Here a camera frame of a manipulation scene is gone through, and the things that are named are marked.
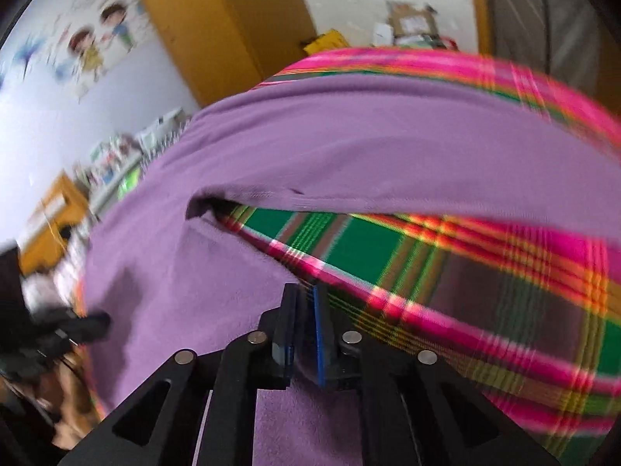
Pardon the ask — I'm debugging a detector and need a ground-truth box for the wooden door frame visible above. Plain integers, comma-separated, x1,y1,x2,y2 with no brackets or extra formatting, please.
466,0,491,54

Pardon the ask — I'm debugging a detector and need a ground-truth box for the yellow box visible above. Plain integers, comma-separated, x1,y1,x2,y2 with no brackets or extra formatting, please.
303,29,350,55

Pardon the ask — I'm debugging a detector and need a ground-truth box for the grey plastic door curtain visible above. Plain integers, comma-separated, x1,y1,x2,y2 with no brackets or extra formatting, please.
478,0,621,103

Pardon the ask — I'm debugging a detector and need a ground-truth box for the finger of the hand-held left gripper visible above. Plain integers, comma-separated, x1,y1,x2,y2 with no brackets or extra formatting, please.
62,311,113,344

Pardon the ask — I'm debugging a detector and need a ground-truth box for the wooden wardrobe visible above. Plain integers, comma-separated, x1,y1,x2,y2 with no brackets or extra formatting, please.
123,0,318,108

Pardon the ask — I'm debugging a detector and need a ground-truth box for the cluttered side shelf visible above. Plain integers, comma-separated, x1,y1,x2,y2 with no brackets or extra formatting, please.
73,107,192,205

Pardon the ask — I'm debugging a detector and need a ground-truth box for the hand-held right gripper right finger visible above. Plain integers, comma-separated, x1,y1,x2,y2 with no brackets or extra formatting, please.
313,284,559,466

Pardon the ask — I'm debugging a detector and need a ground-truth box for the cardboard box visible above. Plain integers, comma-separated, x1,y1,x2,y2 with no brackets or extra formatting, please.
385,0,440,40

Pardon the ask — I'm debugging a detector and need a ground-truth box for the pink plaid blanket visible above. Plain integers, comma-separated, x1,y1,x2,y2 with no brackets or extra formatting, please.
220,46,621,462

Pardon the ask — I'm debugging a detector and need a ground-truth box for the cartoon children wall sticker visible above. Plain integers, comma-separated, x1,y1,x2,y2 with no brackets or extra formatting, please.
0,0,141,103

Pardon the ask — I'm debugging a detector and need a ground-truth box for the purple sweater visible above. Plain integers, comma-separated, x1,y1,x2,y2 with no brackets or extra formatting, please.
80,75,621,466

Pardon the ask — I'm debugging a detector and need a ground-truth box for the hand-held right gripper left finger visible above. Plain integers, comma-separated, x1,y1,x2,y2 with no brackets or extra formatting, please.
58,282,299,466

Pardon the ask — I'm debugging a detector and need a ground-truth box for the small wooden cabinet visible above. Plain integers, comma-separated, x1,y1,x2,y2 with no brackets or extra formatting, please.
19,172,93,273

